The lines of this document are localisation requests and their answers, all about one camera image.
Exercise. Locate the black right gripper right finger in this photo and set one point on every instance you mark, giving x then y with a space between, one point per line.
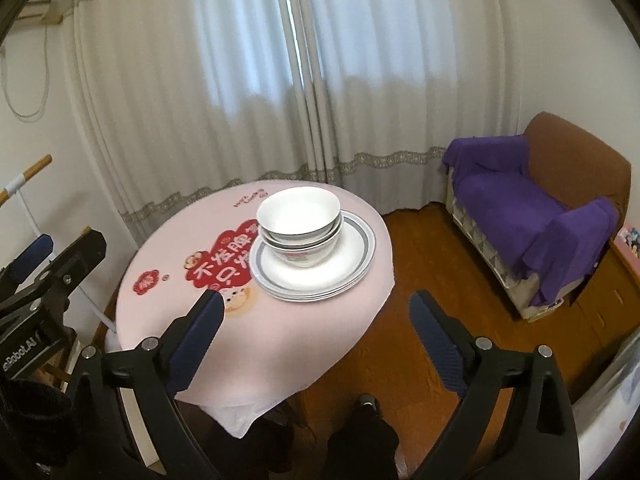
538 438

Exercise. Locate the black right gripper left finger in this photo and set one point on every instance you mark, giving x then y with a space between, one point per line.
103 445

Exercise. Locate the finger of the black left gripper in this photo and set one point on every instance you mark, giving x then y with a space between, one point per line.
15 273
66 271

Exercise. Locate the white grey-band bowl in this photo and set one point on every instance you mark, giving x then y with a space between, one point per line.
298 210

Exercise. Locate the grey-rimmed white plate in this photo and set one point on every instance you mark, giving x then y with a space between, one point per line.
290 295
326 280
357 244

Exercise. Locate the wooden white drying rack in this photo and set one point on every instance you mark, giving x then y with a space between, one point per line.
12 190

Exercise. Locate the purple blanket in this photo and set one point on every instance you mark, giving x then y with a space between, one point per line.
532 232

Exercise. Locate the white sheer curtain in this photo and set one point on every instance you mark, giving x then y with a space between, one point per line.
179 99

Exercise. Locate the brown armchair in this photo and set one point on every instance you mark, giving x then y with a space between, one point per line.
573 166

